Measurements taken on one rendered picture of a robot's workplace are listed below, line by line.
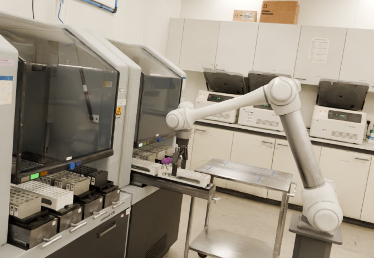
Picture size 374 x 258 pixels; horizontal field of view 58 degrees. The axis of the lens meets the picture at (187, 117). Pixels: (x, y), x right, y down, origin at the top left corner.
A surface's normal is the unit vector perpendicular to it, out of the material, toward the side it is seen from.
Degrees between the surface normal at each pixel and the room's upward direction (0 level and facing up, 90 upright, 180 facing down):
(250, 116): 90
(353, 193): 90
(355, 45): 90
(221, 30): 90
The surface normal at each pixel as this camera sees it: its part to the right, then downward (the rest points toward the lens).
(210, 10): -0.36, 0.07
